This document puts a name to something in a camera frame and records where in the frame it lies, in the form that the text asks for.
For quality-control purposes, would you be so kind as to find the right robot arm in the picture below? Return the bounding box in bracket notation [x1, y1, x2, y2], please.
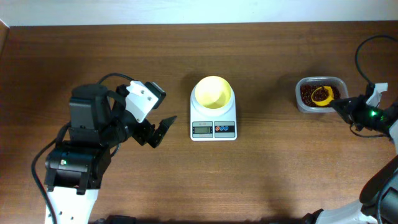
[299, 95, 397, 224]

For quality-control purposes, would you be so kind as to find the yellow plastic bowl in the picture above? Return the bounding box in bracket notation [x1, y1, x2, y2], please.
[194, 76, 232, 110]

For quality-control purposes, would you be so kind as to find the yellow measuring scoop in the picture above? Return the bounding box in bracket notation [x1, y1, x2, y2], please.
[311, 86, 335, 106]

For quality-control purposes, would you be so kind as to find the left black cable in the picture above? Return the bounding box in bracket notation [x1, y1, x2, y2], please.
[30, 72, 137, 224]

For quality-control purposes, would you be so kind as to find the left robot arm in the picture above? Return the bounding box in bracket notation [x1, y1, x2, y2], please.
[44, 81, 176, 223]

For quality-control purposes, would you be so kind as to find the white digital kitchen scale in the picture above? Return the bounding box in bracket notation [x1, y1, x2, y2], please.
[190, 85, 238, 141]

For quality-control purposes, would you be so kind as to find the clear plastic container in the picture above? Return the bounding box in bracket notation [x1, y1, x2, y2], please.
[295, 77, 348, 113]

